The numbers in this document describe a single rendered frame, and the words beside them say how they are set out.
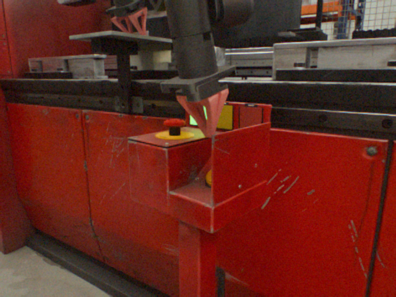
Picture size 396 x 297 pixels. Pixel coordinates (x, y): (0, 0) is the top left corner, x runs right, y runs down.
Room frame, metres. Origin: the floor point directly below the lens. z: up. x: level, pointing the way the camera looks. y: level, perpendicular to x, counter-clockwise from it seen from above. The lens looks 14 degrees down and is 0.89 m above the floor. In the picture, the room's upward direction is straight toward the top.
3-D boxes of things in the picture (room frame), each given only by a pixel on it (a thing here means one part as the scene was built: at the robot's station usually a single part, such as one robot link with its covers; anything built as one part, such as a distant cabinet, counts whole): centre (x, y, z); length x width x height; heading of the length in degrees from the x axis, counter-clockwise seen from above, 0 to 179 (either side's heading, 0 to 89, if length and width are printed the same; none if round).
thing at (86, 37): (0.99, 0.22, 1.00); 0.26 x 0.18 x 0.01; 146
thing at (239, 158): (0.54, 0.00, 0.75); 0.20 x 0.16 x 0.18; 49
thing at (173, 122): (0.56, 0.04, 0.79); 0.04 x 0.04 x 0.04
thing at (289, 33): (1.00, -0.31, 1.01); 0.26 x 0.12 x 0.05; 146
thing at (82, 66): (1.42, 0.59, 0.92); 0.50 x 0.06 x 0.10; 56
